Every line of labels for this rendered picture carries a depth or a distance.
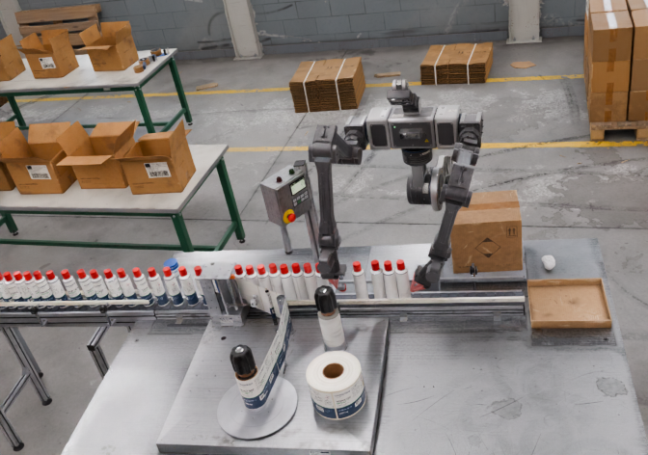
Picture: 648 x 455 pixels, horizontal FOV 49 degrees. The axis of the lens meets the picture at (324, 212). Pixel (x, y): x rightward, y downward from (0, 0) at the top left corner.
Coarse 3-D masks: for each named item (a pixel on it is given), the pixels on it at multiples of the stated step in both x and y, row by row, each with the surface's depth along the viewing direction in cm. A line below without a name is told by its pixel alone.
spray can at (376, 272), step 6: (372, 264) 293; (378, 264) 294; (372, 270) 296; (378, 270) 295; (372, 276) 296; (378, 276) 295; (372, 282) 299; (378, 282) 297; (384, 282) 300; (378, 288) 299; (384, 288) 300; (378, 294) 301; (384, 294) 302
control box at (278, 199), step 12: (288, 168) 293; (264, 180) 288; (276, 180) 286; (288, 180) 285; (264, 192) 287; (276, 192) 282; (288, 192) 286; (300, 192) 291; (276, 204) 286; (288, 204) 288; (300, 204) 293; (276, 216) 290
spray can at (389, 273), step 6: (384, 264) 292; (390, 264) 292; (384, 270) 295; (390, 270) 293; (384, 276) 295; (390, 276) 293; (390, 282) 295; (390, 288) 297; (396, 288) 299; (390, 294) 299; (396, 294) 300
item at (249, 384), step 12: (240, 348) 250; (240, 360) 248; (252, 360) 251; (240, 372) 250; (252, 372) 254; (240, 384) 254; (252, 384) 254; (252, 396) 257; (264, 396) 261; (252, 408) 260; (264, 408) 262
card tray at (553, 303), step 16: (528, 288) 302; (544, 288) 300; (560, 288) 298; (576, 288) 297; (592, 288) 295; (544, 304) 292; (560, 304) 291; (576, 304) 289; (592, 304) 288; (544, 320) 280; (560, 320) 278; (576, 320) 277; (592, 320) 275; (608, 320) 274
